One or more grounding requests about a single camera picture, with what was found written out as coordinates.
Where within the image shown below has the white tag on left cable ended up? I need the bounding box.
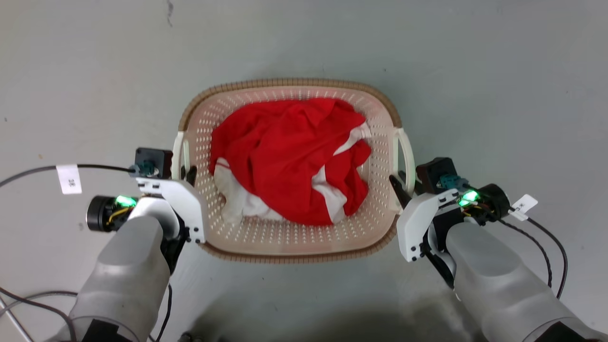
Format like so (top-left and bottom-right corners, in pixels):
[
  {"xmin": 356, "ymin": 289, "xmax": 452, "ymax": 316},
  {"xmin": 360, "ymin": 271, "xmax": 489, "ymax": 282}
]
[{"xmin": 56, "ymin": 164, "xmax": 83, "ymax": 195}]

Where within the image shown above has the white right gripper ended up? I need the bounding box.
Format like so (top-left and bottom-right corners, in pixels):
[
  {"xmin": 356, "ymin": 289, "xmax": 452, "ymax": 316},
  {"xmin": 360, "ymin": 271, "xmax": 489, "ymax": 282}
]
[{"xmin": 388, "ymin": 174, "xmax": 461, "ymax": 288}]

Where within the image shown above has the white tag on right cable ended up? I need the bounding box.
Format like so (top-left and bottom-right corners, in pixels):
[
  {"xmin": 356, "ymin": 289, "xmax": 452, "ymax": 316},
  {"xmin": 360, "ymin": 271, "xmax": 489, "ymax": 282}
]
[{"xmin": 510, "ymin": 194, "xmax": 539, "ymax": 222}]

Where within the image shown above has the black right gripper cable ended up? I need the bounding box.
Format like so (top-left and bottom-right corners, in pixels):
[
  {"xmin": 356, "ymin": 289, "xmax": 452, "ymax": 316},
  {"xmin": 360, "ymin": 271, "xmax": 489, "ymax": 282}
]
[{"xmin": 498, "ymin": 209, "xmax": 569, "ymax": 300}]

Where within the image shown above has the beige plastic laundry basket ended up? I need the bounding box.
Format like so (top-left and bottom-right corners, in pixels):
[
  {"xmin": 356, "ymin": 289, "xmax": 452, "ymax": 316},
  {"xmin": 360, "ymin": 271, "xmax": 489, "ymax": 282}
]
[{"xmin": 171, "ymin": 78, "xmax": 417, "ymax": 265}]

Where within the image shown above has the white tag on cable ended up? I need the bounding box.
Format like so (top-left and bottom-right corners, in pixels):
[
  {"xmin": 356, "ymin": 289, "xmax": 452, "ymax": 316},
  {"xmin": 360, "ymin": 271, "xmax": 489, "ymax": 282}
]
[
  {"xmin": 510, "ymin": 194, "xmax": 539, "ymax": 222},
  {"xmin": 56, "ymin": 164, "xmax": 83, "ymax": 195}
]

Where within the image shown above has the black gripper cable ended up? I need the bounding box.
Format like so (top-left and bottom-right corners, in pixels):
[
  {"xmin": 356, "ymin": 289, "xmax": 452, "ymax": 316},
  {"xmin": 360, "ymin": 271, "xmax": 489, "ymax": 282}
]
[
  {"xmin": 498, "ymin": 209, "xmax": 569, "ymax": 300},
  {"xmin": 0, "ymin": 164, "xmax": 137, "ymax": 189}
]

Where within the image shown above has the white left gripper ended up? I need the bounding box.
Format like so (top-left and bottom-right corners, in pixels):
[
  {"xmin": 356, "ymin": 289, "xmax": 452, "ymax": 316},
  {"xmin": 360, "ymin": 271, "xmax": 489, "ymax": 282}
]
[{"xmin": 136, "ymin": 165, "xmax": 208, "ymax": 274}]

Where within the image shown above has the grey floor cable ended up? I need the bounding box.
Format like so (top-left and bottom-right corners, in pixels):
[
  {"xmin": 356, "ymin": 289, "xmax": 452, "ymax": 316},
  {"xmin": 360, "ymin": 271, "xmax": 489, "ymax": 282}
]
[{"xmin": 0, "ymin": 286, "xmax": 78, "ymax": 342}]

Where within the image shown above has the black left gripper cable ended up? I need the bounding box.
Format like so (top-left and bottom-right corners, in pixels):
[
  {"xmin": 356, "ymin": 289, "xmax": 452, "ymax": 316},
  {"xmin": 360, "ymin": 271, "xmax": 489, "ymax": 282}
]
[{"xmin": 0, "ymin": 164, "xmax": 137, "ymax": 189}]

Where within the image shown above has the red and white garment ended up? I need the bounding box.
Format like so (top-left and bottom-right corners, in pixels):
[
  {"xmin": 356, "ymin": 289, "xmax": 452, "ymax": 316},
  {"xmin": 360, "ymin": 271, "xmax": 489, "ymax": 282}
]
[{"xmin": 209, "ymin": 97, "xmax": 374, "ymax": 227}]

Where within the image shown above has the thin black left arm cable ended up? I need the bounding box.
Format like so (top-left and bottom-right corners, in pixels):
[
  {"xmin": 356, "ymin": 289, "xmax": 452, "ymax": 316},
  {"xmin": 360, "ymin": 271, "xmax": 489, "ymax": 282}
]
[{"xmin": 151, "ymin": 284, "xmax": 173, "ymax": 342}]

